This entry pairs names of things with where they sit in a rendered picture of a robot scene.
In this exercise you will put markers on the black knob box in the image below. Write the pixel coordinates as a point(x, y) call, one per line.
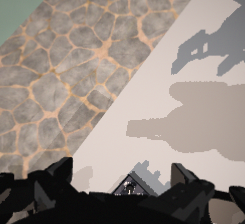
point(130, 186)

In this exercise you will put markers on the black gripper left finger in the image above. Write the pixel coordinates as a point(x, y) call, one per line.
point(48, 191)

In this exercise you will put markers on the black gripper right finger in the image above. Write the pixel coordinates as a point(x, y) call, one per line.
point(188, 201)

